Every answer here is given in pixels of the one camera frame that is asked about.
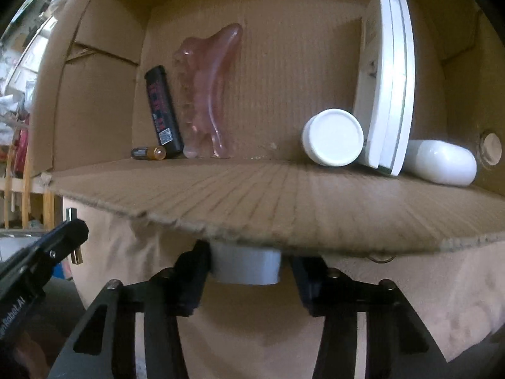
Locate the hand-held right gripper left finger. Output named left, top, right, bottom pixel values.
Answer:
left=47, top=240, right=212, bottom=379

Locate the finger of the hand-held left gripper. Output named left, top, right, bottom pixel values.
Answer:
left=0, top=207, right=90, bottom=298

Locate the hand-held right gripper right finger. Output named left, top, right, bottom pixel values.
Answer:
left=290, top=256, right=451, bottom=379

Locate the white cylindrical object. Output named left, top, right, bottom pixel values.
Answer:
left=210, top=242, right=283, bottom=286

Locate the black and gold battery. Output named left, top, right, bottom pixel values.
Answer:
left=131, top=146, right=167, bottom=162

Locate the small white jar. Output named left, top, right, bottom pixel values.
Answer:
left=302, top=108, right=365, bottom=167

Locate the black lighter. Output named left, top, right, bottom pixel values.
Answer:
left=144, top=65, right=185, bottom=155

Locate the cardboard box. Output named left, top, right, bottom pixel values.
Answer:
left=29, top=0, right=505, bottom=254

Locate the white rounded power bank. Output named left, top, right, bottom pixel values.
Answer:
left=403, top=139, right=478, bottom=187

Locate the pink ridged translucent toy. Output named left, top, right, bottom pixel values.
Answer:
left=174, top=23, right=244, bottom=159

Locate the white square device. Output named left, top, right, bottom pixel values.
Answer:
left=352, top=0, right=416, bottom=177

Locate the yellow wooden rack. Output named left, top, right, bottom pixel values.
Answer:
left=0, top=154, right=56, bottom=230

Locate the beige bed cover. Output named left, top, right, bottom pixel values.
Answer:
left=61, top=197, right=505, bottom=379

